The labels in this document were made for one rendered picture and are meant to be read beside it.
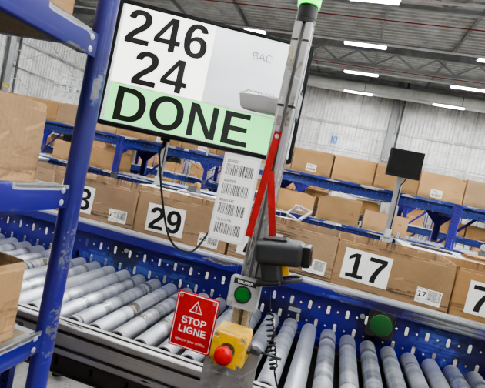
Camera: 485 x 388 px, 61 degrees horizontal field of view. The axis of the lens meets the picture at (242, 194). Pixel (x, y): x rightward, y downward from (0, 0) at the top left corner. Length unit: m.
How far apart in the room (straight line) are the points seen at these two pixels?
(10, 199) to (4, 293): 0.13
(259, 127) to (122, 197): 0.85
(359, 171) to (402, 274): 4.57
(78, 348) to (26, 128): 0.71
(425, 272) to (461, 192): 4.70
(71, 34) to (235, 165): 0.48
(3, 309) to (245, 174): 0.54
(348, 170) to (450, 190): 1.36
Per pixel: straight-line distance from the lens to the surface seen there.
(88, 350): 1.14
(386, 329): 1.48
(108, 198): 1.75
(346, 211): 5.76
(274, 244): 0.84
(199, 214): 1.58
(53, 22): 0.53
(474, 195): 6.24
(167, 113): 1.02
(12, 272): 0.59
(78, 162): 0.59
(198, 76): 1.04
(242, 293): 0.90
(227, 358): 0.87
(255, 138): 1.02
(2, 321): 0.61
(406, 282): 1.53
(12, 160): 0.56
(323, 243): 1.50
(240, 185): 0.91
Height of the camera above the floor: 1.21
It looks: 3 degrees down
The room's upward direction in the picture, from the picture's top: 12 degrees clockwise
